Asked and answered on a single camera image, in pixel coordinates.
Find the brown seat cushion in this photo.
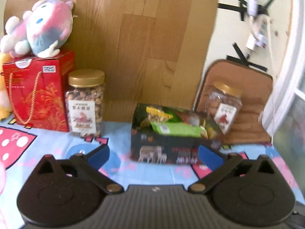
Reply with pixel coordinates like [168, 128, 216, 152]
[195, 60, 272, 145]

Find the peanut jar gold lid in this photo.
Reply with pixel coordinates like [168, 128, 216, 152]
[65, 69, 105, 138]

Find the white power strip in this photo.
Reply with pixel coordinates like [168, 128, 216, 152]
[246, 15, 270, 51]

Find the green snack packet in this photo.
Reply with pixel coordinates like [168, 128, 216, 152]
[151, 122, 208, 139]

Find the pink blue plush toy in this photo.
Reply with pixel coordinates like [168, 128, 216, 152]
[1, 0, 74, 58]

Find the walnut jar gold lid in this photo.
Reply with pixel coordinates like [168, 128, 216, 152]
[205, 82, 242, 135]

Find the yellow-edged peanut snack packet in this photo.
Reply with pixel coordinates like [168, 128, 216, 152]
[146, 106, 173, 123]

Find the white power cable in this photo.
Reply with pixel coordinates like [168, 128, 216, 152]
[247, 14, 279, 137]

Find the black sheep-print box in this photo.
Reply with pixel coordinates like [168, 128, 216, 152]
[130, 103, 224, 165]

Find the wooden headboard panel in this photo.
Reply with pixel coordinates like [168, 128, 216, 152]
[4, 0, 218, 122]

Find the yellow plush toy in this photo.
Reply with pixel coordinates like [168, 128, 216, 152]
[0, 53, 12, 121]

